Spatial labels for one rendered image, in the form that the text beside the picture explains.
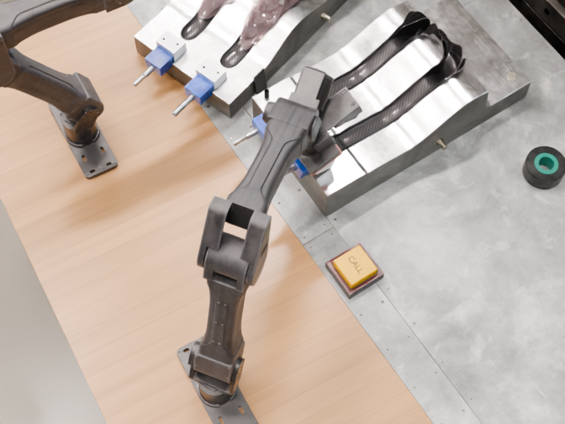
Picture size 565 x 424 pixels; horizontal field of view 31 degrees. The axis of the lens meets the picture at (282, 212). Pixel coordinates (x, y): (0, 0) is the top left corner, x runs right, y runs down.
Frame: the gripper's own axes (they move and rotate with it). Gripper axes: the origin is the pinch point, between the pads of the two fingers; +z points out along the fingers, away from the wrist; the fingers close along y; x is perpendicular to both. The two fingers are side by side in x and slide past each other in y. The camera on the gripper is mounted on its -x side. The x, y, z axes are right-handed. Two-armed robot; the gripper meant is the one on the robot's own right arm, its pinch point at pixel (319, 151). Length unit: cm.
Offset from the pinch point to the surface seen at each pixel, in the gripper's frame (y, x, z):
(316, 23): 29.2, -14.3, 21.5
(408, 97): 1.8, -19.6, 12.9
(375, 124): 0.9, -11.3, 11.7
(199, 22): 41.8, 5.2, 13.5
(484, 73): -0.9, -35.2, 22.6
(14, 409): 11, 105, 63
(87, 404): 2, 89, 68
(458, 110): -6.7, -25.5, 11.2
